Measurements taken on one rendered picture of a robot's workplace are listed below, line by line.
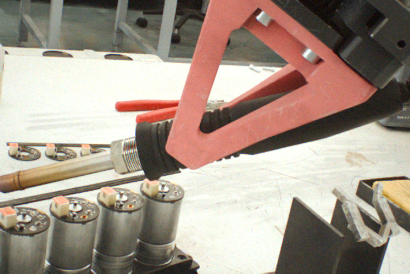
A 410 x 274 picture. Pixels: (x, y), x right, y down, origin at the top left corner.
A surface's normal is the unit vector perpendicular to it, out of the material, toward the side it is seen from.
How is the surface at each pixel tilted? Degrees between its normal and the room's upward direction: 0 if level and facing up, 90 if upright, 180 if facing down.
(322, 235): 90
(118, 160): 91
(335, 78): 109
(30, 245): 90
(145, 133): 31
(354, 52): 90
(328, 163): 0
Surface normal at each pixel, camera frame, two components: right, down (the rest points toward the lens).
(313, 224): -0.87, 0.02
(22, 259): 0.31, 0.38
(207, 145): -0.18, 0.46
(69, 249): 0.06, 0.36
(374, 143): 0.18, -0.92
